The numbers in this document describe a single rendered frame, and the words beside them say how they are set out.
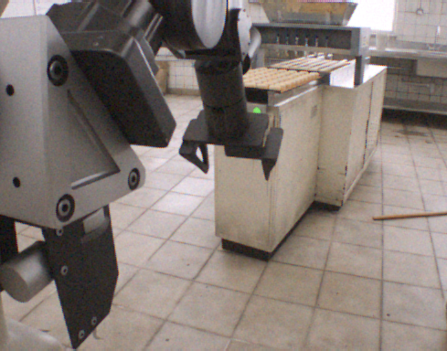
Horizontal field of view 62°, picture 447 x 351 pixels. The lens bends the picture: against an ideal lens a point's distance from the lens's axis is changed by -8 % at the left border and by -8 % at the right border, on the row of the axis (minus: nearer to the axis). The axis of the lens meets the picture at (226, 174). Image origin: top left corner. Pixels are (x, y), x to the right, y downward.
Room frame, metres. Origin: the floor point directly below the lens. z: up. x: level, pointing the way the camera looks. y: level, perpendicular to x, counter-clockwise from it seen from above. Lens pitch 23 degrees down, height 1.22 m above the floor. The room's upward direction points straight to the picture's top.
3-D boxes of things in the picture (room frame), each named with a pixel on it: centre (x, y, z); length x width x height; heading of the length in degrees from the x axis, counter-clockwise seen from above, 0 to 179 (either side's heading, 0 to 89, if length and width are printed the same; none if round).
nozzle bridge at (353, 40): (2.53, -0.50, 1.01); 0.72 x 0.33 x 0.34; 60
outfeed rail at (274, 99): (2.55, -0.68, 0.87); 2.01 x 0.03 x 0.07; 150
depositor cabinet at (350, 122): (2.94, -0.74, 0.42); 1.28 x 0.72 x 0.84; 150
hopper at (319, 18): (2.53, -0.50, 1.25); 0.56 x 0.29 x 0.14; 60
